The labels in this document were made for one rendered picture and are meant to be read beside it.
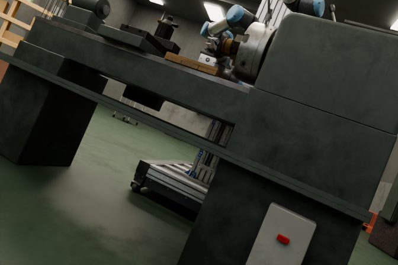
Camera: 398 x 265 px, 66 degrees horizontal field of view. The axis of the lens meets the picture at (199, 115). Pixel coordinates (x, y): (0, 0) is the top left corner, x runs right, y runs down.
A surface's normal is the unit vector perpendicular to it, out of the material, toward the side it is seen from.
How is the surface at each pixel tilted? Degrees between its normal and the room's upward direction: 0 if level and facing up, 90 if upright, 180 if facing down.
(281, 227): 90
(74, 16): 90
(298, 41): 90
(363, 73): 90
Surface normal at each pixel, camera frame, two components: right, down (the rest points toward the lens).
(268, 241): -0.32, -0.18
